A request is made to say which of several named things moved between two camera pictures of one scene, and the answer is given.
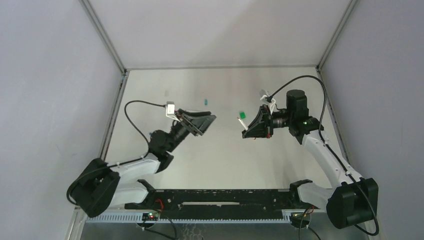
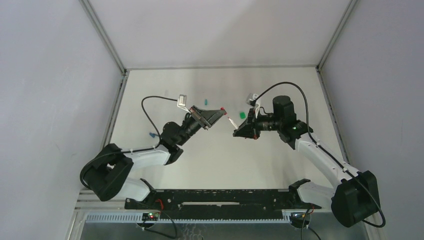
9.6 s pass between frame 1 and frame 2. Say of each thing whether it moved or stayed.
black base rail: stayed
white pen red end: moved
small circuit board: stayed
